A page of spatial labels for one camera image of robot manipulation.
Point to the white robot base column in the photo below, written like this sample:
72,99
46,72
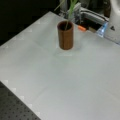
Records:
112,11

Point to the brown wooden cylinder vase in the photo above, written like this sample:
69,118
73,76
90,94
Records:
65,34

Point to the orange block on rail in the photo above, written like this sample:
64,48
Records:
82,28

